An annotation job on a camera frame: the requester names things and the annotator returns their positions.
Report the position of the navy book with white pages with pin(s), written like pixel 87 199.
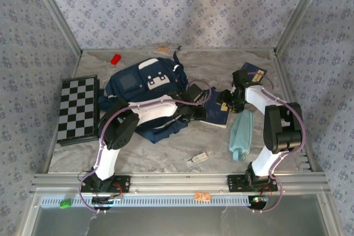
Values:
pixel 215 115

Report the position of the navy book with gold label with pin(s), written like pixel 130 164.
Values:
pixel 249 67

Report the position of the navy blue backpack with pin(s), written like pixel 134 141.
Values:
pixel 155 70

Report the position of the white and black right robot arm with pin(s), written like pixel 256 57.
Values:
pixel 260 97

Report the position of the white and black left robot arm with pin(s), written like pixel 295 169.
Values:
pixel 155 109

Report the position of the small wooden block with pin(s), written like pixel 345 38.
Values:
pixel 163 49

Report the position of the orange tag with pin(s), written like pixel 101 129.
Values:
pixel 202 196

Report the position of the red block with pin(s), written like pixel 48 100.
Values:
pixel 116 59

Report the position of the right circuit board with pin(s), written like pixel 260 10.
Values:
pixel 258 200

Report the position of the circuit board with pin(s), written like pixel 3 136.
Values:
pixel 106 200
pixel 258 200

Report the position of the grey metal panel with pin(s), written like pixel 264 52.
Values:
pixel 177 222

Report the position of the black and grey chessboard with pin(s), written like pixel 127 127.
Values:
pixel 77 103

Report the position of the left circuit board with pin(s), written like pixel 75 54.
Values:
pixel 106 200

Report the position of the green clip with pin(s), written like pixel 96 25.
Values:
pixel 65 204

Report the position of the aluminium side rail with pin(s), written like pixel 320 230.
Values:
pixel 287 81
pixel 51 147

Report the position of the aluminium front rail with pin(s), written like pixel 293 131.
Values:
pixel 177 182

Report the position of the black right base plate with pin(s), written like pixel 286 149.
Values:
pixel 235 183

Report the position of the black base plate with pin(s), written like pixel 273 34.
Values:
pixel 123 183
pixel 235 183

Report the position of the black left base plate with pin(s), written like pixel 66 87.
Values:
pixel 123 183

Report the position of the aluminium frame post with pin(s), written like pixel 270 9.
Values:
pixel 55 12
pixel 301 12

